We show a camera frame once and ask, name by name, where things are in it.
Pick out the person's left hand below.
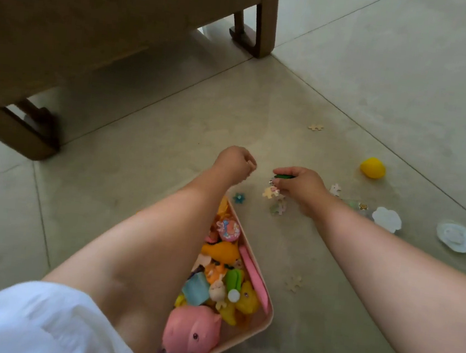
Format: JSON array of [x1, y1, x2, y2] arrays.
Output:
[[210, 144, 260, 188]]

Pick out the person's right hand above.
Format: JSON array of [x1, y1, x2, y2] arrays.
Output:
[[267, 164, 334, 222]]

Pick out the colourful printed puzzle pieces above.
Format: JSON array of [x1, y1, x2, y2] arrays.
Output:
[[260, 184, 289, 217]]

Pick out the pink dark toy piece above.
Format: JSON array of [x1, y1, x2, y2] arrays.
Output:
[[214, 217, 242, 243]]

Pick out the yellow round toy fruit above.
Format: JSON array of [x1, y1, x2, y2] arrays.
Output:
[[359, 156, 388, 181]]

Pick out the white scalloped toy cup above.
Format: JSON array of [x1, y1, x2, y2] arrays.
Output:
[[370, 205, 404, 235]]

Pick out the pale animal shaped toy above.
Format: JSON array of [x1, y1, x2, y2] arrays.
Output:
[[191, 253, 213, 274]]

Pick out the pink toy stick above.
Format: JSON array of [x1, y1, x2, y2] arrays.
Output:
[[232, 244, 278, 315]]

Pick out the small orange figurine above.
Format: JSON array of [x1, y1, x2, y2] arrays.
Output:
[[201, 261, 232, 305]]

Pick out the light blue toy cup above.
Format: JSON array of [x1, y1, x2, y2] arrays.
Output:
[[180, 269, 212, 308]]

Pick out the pink plastic toy tray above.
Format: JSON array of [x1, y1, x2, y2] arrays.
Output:
[[154, 191, 285, 353]]

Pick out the white round toy dish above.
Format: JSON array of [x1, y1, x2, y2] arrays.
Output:
[[434, 220, 466, 254]]

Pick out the pink round toy animal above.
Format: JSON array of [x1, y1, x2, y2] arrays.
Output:
[[160, 302, 224, 353]]

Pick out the person's right forearm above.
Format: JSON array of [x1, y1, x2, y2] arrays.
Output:
[[301, 195, 466, 353]]

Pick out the person's left forearm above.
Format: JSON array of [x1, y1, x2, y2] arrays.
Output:
[[34, 155, 250, 353]]

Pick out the person's white sleeve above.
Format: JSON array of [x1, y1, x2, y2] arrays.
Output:
[[0, 277, 151, 353]]

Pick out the dark wooden furniture foot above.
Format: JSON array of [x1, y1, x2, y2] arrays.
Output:
[[227, 0, 280, 61]]

